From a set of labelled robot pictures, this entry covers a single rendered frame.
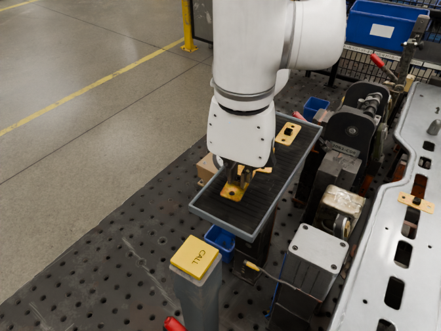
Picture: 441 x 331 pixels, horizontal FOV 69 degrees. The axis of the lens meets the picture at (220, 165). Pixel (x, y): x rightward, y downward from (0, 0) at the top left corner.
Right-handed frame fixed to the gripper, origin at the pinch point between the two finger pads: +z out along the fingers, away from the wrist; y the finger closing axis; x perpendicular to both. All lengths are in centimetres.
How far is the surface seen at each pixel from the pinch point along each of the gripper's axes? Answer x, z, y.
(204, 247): -11.8, 7.7, -1.2
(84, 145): 90, 124, -163
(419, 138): 59, 24, 37
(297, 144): 21.2, 7.8, 6.1
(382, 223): 20.6, 23.8, 29.9
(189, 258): -14.6, 7.7, -2.4
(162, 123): 141, 125, -123
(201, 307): -17.4, 18.1, 0.8
